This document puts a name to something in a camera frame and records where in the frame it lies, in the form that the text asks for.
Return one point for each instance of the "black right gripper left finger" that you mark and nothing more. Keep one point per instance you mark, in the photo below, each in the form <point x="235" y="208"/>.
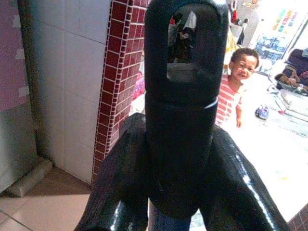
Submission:
<point x="120" y="173"/>

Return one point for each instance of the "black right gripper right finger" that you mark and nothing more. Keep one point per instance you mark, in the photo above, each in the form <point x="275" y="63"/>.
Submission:
<point x="235" y="192"/>

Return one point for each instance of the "small dark shoe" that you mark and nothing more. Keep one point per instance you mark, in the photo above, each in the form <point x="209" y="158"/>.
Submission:
<point x="262" y="112"/>

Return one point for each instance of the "pink bag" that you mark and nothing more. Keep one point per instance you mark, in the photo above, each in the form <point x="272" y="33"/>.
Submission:
<point x="139" y="86"/>

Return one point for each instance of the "grey concrete curb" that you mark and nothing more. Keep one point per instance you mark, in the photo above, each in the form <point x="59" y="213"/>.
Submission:
<point x="29" y="179"/>

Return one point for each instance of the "child in red striped shirt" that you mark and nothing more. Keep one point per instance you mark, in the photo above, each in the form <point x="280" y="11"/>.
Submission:
<point x="227" y="101"/>

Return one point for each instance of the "colourful poster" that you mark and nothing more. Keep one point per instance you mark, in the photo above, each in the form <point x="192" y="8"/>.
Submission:
<point x="272" y="45"/>

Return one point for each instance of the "standing person in black trousers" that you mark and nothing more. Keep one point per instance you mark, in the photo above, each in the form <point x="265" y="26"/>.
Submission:
<point x="242" y="33"/>

